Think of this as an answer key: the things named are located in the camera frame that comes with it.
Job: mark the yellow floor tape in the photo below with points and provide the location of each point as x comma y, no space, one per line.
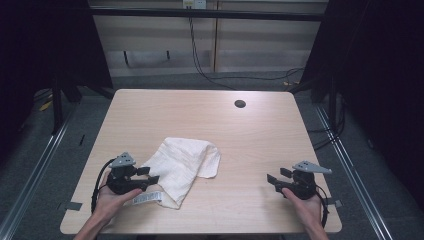
45,106

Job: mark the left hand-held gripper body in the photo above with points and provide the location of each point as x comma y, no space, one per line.
121,180

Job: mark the round dark table grommet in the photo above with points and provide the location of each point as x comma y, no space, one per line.
240,103

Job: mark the black metal stand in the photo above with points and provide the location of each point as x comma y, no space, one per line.
57,106

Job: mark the white towel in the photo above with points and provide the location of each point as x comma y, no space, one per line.
180,163

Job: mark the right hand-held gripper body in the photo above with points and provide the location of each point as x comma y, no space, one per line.
303,185

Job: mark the aluminium floor rail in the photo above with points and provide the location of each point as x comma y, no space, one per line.
31,176
353,176

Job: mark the grey tape strip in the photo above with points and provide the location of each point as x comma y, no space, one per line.
73,206
336,202

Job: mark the white wall socket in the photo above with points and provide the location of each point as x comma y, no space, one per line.
194,3

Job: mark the person's left hand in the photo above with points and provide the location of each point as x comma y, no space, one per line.
110,203

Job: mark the person's right hand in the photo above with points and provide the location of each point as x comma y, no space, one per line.
308,210

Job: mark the black curtain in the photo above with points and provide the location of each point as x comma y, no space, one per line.
376,66
40,46

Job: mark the black horizontal frame bar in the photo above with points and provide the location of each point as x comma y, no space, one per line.
206,14

